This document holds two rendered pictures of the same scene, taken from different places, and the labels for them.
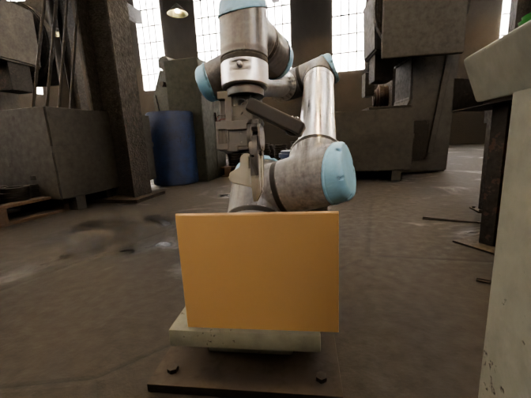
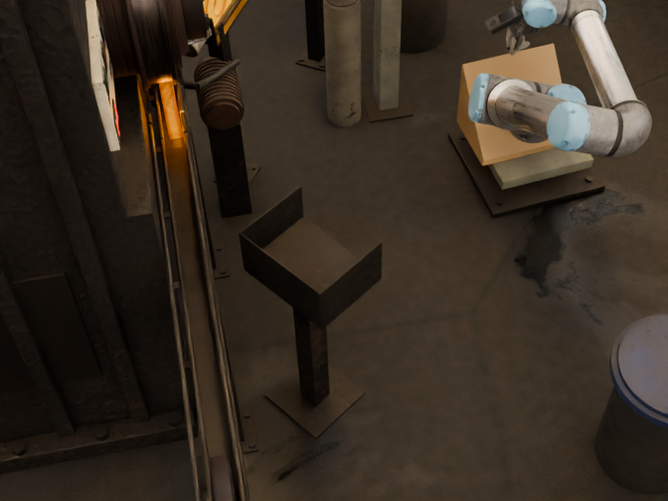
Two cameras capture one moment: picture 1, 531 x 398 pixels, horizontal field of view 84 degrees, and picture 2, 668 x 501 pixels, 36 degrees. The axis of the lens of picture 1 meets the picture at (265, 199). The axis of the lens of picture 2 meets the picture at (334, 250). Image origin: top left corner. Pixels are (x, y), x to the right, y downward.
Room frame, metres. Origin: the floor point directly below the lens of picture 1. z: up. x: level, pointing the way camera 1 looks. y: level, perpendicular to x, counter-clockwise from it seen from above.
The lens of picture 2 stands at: (2.64, -1.52, 2.50)
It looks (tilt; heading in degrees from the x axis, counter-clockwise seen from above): 51 degrees down; 157
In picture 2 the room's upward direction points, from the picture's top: 2 degrees counter-clockwise
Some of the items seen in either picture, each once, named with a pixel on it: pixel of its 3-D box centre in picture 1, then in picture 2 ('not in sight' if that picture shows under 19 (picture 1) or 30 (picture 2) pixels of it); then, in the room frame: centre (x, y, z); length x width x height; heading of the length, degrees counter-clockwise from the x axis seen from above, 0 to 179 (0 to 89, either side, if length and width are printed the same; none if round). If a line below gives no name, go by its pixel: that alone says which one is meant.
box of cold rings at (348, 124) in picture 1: (355, 143); not in sight; (3.53, -1.10, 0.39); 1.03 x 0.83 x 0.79; 80
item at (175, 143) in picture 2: not in sight; (172, 124); (0.68, -1.12, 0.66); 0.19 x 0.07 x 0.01; 166
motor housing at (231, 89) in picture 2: not in sight; (226, 141); (0.41, -0.91, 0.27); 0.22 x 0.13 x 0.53; 166
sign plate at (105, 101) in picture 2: not in sight; (103, 75); (1.00, -1.30, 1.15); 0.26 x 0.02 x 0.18; 166
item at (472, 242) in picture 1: (493, 163); (315, 327); (1.24, -0.97, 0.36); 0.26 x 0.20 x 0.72; 21
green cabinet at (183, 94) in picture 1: (199, 123); not in sight; (4.16, 0.85, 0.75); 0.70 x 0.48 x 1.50; 166
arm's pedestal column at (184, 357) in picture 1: (255, 320); (525, 154); (0.69, 0.04, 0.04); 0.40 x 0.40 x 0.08; 82
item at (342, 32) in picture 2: not in sight; (343, 59); (0.21, -0.41, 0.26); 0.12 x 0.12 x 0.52
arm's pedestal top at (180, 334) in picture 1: (254, 299); (527, 141); (0.69, 0.04, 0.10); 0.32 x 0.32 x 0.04; 82
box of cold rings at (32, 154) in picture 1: (76, 155); not in sight; (2.97, 1.86, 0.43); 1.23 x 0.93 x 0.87; 164
